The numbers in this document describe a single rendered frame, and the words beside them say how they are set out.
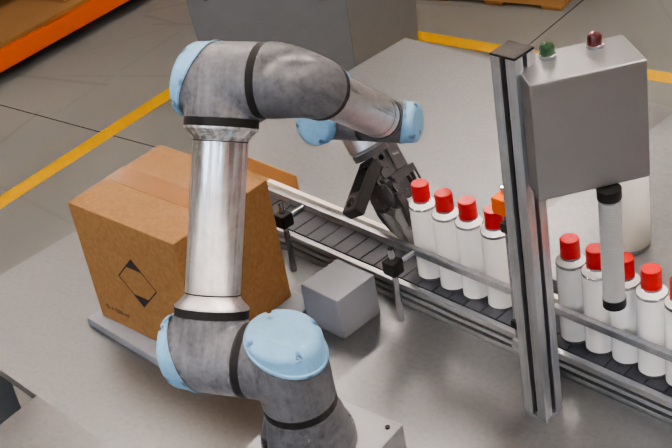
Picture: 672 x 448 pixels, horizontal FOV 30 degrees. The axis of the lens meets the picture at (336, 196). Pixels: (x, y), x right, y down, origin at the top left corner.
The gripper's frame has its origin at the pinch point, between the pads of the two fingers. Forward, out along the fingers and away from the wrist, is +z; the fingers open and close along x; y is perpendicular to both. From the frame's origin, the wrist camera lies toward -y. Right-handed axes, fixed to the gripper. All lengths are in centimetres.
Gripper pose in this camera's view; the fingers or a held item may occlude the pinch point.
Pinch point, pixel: (411, 245)
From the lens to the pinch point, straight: 239.6
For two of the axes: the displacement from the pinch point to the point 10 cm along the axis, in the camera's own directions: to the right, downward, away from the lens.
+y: 7.0, -4.6, 5.5
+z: 4.8, 8.7, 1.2
